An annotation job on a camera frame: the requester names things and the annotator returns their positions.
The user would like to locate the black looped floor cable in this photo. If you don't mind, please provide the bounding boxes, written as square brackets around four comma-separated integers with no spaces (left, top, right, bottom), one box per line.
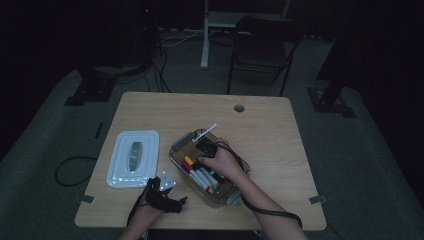
[54,155,98,188]

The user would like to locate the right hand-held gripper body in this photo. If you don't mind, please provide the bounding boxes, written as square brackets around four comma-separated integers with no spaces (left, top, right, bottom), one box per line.
[192,122,220,159]

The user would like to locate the black floor cables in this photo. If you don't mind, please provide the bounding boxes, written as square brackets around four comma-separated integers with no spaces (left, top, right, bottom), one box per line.
[116,46,173,94]

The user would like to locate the red marker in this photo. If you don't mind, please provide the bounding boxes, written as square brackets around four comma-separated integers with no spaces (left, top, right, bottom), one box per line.
[180,161,214,194]

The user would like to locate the white floor cable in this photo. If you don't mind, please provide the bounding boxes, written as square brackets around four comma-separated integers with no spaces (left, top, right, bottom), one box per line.
[160,29,205,47]

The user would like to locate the right hand-held gripper cable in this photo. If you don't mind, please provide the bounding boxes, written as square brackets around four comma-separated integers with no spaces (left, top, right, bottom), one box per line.
[214,141,304,229]

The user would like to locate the person's left hand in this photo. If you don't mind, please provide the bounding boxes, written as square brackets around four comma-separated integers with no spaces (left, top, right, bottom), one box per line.
[132,193,166,226]

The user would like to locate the white container lid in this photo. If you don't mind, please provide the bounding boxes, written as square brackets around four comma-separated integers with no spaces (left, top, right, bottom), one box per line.
[106,129,160,190]

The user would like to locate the black stand with base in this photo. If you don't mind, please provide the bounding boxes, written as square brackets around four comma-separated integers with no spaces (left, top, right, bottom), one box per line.
[306,33,357,118]
[64,64,118,107]

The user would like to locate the clear grey plastic storage box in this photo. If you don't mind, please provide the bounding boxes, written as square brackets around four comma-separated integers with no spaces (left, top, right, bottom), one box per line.
[168,128,252,208]

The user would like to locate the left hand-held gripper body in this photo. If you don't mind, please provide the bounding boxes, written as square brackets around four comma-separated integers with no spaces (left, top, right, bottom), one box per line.
[144,171,178,210]

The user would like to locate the dark equipment tower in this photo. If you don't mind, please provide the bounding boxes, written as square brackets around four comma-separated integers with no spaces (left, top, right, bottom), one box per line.
[131,0,159,66]

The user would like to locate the white desk frame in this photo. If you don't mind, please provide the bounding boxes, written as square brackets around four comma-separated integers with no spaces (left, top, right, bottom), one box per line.
[199,0,292,70]

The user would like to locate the yellow marker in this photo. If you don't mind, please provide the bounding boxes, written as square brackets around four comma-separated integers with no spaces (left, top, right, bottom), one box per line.
[184,155,219,188]

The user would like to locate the black folding chair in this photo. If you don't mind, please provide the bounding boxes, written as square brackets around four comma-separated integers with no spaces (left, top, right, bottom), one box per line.
[227,14,306,98]

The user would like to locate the person's right hand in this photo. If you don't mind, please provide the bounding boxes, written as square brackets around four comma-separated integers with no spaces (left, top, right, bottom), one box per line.
[198,139,247,184]

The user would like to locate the black marker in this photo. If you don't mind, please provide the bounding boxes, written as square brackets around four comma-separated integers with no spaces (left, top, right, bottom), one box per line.
[199,164,226,184]

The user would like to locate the grey tape strip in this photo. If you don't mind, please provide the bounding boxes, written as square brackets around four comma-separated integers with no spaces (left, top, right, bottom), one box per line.
[73,194,95,204]
[309,194,328,205]

